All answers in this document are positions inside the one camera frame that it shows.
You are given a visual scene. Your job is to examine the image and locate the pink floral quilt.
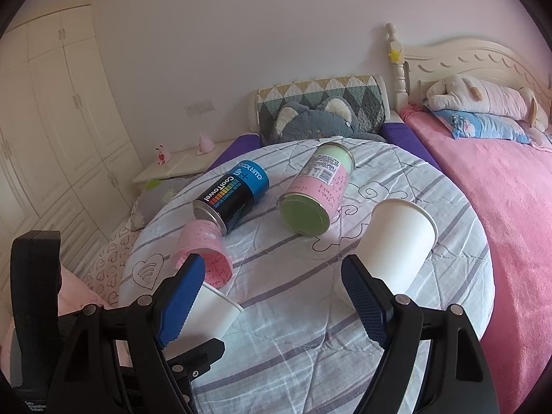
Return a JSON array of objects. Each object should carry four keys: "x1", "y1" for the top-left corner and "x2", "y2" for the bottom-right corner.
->
[{"x1": 1, "y1": 265, "x2": 122, "y2": 386}]

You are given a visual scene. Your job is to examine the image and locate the grey flower pillow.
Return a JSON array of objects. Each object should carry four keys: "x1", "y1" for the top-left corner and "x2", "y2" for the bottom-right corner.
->
[{"x1": 130, "y1": 177, "x2": 196, "y2": 232}]

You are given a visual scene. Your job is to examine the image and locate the striped white round cushion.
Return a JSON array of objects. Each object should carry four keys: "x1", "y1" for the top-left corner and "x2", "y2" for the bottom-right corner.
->
[{"x1": 118, "y1": 136, "x2": 496, "y2": 414}]

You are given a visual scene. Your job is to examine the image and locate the white paper cup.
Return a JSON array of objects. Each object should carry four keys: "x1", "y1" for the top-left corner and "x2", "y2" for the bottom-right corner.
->
[
  {"x1": 352, "y1": 198, "x2": 439, "y2": 294},
  {"x1": 164, "y1": 283, "x2": 243, "y2": 357}
]

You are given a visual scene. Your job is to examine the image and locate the cream wooden bed headboard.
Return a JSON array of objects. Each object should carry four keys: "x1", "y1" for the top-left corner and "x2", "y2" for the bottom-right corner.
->
[{"x1": 385, "y1": 22, "x2": 551, "y2": 112}]

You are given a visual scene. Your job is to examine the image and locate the cream bedside table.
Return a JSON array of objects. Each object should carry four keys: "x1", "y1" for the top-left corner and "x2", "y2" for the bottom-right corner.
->
[{"x1": 133, "y1": 140, "x2": 233, "y2": 185}]

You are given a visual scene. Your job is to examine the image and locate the black blue CoolTowel can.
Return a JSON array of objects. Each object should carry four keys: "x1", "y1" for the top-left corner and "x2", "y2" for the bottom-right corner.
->
[{"x1": 193, "y1": 160, "x2": 269, "y2": 236}]

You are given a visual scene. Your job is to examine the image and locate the pink plastic cup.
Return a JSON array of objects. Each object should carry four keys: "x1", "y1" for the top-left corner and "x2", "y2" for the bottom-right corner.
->
[{"x1": 173, "y1": 220, "x2": 233, "y2": 289}]

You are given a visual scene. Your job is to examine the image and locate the small pink rabbit figurine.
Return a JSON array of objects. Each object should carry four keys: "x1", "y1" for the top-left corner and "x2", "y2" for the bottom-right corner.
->
[{"x1": 155, "y1": 144, "x2": 172, "y2": 166}]

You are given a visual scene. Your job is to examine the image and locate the white pink plush toy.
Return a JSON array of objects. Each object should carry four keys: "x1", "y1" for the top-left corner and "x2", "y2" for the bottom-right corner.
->
[{"x1": 426, "y1": 74, "x2": 549, "y2": 133}]

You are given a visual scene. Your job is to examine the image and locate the cream wardrobe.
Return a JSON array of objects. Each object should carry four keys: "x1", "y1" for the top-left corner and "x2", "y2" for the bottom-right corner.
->
[{"x1": 1, "y1": 6, "x2": 142, "y2": 276}]

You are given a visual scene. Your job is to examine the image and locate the pink fleece blanket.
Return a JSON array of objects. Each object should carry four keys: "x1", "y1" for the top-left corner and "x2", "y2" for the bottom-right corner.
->
[{"x1": 400, "y1": 105, "x2": 551, "y2": 413}]

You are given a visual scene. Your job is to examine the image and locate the green pink canister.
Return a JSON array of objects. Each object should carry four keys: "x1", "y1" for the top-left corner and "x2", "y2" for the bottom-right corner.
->
[{"x1": 279, "y1": 142, "x2": 356, "y2": 236}]

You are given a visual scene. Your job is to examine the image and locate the blue cartoon pillow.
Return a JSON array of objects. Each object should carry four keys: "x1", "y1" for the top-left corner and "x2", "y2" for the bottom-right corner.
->
[{"x1": 426, "y1": 106, "x2": 531, "y2": 145}]

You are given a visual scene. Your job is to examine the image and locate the diamond patterned quilted headboard cover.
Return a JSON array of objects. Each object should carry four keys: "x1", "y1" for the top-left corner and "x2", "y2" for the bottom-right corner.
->
[{"x1": 250, "y1": 75, "x2": 391, "y2": 145}]

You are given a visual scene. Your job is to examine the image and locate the heart patterned bed sheet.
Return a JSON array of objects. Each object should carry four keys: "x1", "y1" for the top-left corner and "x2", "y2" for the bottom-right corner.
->
[{"x1": 79, "y1": 219, "x2": 140, "y2": 307}]

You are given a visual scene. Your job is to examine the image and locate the grey cat plush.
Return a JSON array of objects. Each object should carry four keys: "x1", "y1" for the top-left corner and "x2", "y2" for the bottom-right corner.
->
[{"x1": 268, "y1": 97, "x2": 386, "y2": 144}]

